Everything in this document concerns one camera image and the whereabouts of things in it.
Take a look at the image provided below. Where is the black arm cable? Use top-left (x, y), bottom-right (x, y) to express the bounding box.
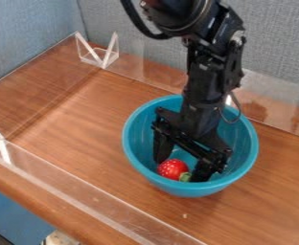
top-left (118, 0), bottom-right (174, 41)

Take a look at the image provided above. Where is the red toy strawberry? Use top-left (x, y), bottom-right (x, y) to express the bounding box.
top-left (157, 159), bottom-right (192, 182)

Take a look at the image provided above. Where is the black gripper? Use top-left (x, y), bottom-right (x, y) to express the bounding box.
top-left (150, 88), bottom-right (232, 182)

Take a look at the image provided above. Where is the clear acrylic front barrier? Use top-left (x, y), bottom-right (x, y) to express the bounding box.
top-left (0, 132), bottom-right (206, 245)

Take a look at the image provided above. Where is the blue plastic bowl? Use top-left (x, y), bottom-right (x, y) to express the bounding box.
top-left (121, 95), bottom-right (259, 198)

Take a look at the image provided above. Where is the clear acrylic back barrier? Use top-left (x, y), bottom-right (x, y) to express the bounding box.
top-left (106, 53), bottom-right (299, 136)

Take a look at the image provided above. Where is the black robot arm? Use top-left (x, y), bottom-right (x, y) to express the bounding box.
top-left (141, 0), bottom-right (247, 182)

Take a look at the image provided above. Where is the clear acrylic barrier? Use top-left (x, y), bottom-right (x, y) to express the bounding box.
top-left (106, 53), bottom-right (299, 136)
top-left (0, 132), bottom-right (206, 245)

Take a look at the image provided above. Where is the clear acrylic corner bracket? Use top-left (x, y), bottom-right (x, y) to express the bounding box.
top-left (74, 32), bottom-right (119, 69)

